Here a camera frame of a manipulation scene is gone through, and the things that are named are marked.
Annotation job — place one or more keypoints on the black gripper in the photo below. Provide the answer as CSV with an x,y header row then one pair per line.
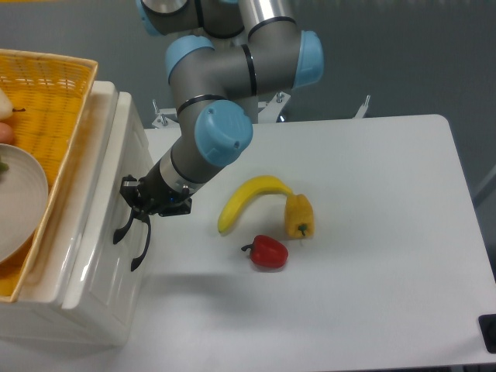
x,y
163,191

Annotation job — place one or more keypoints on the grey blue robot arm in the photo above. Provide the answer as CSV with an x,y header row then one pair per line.
x,y
229,50

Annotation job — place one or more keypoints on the white drawer cabinet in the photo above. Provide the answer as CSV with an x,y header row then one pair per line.
x,y
38,312

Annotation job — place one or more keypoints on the grey ridged plate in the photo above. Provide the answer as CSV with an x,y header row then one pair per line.
x,y
24,195

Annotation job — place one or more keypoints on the yellow banana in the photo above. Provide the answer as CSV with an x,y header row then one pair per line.
x,y
244,194

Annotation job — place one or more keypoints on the green grapes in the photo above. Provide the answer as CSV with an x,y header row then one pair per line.
x,y
4,170

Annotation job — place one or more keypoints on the yellow woven basket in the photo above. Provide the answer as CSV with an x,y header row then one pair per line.
x,y
52,90

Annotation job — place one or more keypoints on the red bell pepper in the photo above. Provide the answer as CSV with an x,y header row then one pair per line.
x,y
267,252

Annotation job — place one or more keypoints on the pink sausage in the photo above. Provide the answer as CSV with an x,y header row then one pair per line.
x,y
7,135

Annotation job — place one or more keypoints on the white pear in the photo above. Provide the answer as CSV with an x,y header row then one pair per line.
x,y
7,109

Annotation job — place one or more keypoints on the yellow bell pepper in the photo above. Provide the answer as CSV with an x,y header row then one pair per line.
x,y
299,221

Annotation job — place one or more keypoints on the black corner device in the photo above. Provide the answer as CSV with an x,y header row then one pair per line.
x,y
487,325

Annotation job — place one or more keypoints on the black lower drawer handle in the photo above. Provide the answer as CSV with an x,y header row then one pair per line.
x,y
138,260

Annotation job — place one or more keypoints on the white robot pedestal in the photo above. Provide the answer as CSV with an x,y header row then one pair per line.
x,y
267,111

